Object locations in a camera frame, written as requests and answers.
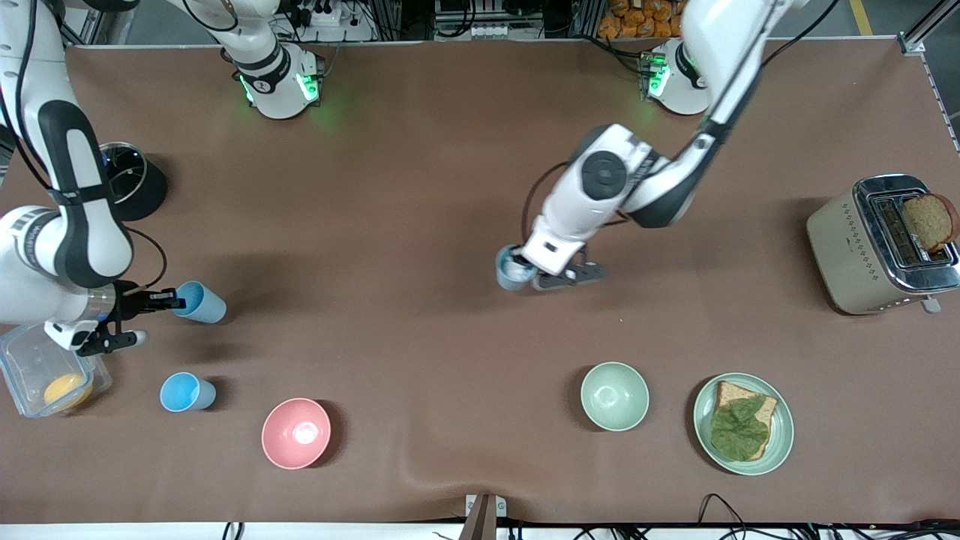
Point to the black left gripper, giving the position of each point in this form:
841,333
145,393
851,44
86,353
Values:
520,259

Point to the bread slice under lettuce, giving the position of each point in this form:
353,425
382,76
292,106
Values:
731,391

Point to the brown toast slice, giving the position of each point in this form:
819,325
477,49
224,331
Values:
930,221

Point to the orange round fruit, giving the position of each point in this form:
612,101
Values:
64,390

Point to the glass pot lid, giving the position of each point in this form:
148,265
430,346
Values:
126,169

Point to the light green bowl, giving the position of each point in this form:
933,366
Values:
614,396

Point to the pink bowl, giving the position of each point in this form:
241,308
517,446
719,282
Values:
296,433

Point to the black cooking pot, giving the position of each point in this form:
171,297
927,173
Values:
150,191

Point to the light green plate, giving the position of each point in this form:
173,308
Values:
782,442

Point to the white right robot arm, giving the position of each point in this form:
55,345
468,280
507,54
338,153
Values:
75,247

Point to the blue cup with white paper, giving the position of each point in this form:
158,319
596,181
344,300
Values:
510,279

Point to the blue plastic cup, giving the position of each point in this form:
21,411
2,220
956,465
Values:
204,302
186,392

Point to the beige chrome toaster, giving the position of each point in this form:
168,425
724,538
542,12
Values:
847,255

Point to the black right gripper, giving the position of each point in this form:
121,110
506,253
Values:
133,301

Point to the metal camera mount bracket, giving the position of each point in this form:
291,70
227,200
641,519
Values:
484,517

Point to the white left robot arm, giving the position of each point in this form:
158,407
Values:
600,176

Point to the clear plastic food container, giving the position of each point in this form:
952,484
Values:
22,375

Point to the white crumpled paper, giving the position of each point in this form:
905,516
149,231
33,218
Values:
512,262

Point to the green lettuce leaf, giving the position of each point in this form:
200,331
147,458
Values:
739,427

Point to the aluminium frame profile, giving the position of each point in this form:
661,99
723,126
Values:
919,37

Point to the white power strip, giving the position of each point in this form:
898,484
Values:
326,13

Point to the bag of bread buns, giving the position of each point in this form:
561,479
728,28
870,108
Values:
645,19

